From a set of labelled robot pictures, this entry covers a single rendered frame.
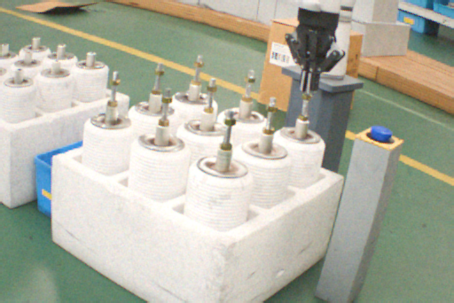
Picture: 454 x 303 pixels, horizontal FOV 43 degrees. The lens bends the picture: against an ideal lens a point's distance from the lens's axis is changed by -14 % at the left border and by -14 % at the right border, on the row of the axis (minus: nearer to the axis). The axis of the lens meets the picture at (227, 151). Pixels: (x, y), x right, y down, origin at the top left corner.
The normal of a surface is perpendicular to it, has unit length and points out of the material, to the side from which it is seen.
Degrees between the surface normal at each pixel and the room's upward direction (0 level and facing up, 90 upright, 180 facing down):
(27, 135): 90
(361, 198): 90
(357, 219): 90
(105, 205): 90
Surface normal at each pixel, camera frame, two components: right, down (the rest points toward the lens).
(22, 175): 0.82, 0.31
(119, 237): -0.57, 0.22
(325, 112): 0.04, 0.36
